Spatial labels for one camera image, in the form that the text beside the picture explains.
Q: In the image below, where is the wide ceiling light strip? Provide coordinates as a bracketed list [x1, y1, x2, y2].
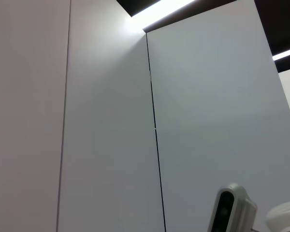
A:
[131, 0, 197, 18]

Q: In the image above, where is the narrow ceiling light strip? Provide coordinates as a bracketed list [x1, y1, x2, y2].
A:
[272, 45, 290, 61]

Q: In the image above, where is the white robot head shell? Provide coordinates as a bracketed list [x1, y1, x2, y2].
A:
[265, 201, 290, 232]

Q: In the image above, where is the silver head camera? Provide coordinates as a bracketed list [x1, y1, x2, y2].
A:
[206, 183, 258, 232]

